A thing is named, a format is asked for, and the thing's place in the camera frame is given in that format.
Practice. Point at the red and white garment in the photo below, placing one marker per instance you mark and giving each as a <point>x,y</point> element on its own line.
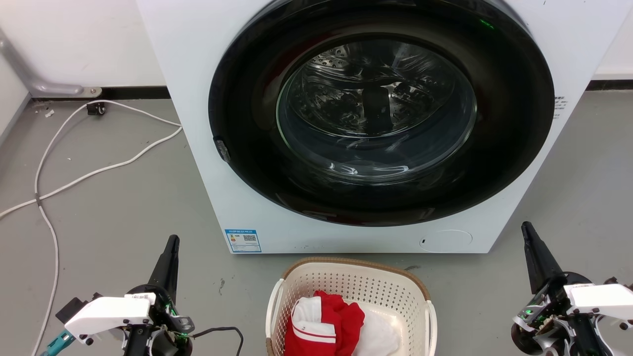
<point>341,321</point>

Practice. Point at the white front-load washing machine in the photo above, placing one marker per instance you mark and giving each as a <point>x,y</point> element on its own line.
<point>198,59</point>

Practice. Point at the teal connector piece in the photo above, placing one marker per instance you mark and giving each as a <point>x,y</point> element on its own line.
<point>55,342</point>

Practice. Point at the grey floor pipe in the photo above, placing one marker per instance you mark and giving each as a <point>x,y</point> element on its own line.
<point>29,79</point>

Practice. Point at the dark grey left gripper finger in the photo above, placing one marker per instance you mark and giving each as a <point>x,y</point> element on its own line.
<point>166,267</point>

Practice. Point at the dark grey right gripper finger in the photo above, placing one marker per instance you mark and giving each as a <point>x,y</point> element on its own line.
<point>539,259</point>

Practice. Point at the black round washer door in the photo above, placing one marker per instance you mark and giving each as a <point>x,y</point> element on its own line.
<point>504,123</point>

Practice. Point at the round washer filter cover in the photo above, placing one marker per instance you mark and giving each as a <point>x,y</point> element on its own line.
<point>447,241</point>

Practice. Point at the small printed text sticker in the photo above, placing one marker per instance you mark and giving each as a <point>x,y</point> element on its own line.
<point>559,106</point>

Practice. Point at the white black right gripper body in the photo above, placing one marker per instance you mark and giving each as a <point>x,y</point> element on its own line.
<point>588,301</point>

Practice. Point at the blue energy label sticker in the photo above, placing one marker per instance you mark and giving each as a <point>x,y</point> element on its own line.
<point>243,241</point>

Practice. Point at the cream perforated laundry basket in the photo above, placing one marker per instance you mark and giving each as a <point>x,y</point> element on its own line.
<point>356,284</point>

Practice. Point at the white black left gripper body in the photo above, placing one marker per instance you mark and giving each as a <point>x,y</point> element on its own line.
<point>111,314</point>

